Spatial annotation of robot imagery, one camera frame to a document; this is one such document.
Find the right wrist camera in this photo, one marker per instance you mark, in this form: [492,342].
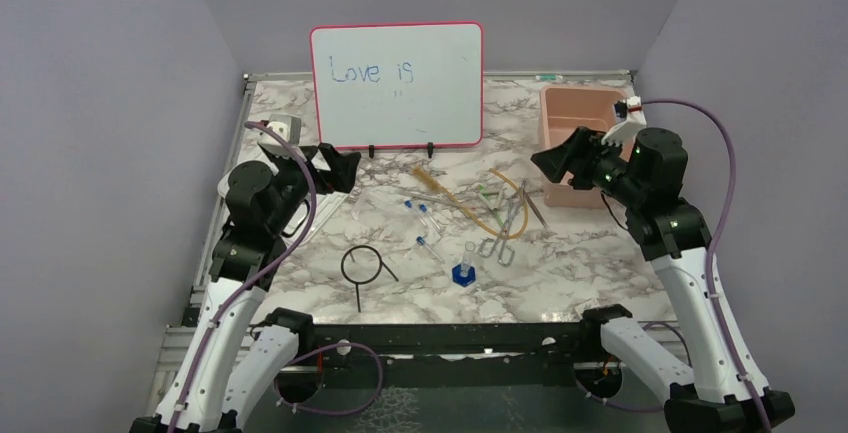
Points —
[630,121]

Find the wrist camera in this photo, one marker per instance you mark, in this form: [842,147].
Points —
[286,127]
[630,121]

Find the white ceramic tube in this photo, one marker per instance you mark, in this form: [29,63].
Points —
[490,200]

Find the white plastic bin lid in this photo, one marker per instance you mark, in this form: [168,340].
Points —
[318,208]

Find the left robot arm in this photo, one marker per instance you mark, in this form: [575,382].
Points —
[214,389]

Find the metal tweezers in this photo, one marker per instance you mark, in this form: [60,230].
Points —
[535,210]

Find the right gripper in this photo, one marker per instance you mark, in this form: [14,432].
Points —
[575,156]

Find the yellow rubber tubing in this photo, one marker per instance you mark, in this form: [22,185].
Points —
[468,213]

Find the pink plastic bin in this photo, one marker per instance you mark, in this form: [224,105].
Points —
[565,108]

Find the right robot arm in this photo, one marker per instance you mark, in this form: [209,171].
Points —
[721,389]

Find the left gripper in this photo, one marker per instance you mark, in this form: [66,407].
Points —
[343,166]

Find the pink-framed whiteboard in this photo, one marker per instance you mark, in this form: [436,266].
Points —
[401,85]

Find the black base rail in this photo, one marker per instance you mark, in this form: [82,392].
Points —
[452,355]

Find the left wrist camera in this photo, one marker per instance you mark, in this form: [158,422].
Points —
[286,127]

